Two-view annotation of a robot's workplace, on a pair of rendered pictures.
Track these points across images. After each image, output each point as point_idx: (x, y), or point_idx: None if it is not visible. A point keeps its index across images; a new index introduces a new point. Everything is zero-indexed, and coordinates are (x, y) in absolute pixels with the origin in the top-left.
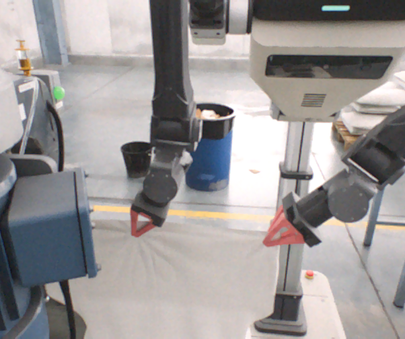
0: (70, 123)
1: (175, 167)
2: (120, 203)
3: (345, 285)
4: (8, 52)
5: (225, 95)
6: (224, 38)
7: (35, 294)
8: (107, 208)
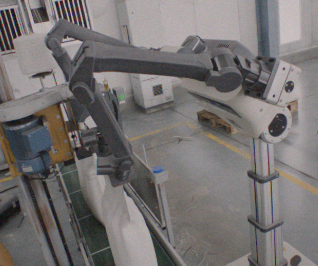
0: None
1: (89, 135)
2: (291, 172)
3: None
4: None
5: None
6: (181, 77)
7: (39, 155)
8: (280, 171)
